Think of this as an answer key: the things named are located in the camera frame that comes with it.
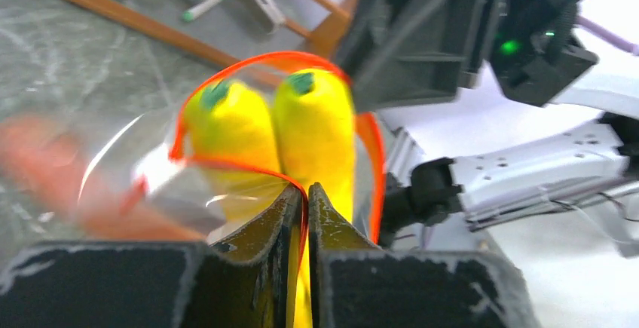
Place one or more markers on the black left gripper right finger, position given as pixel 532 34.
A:
pixel 354 283

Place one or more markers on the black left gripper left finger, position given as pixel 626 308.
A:
pixel 245 280

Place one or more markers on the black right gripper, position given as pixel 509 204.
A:
pixel 417 52

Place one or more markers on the yellow banana bunch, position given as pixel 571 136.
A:
pixel 307 133

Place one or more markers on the white pen on shelf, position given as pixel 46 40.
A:
pixel 198 10

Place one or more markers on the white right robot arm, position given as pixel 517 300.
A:
pixel 588 169

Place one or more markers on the clear zip bag orange zipper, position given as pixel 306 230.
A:
pixel 136 178

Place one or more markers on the orange wooden shelf rack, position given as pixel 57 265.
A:
pixel 233 29

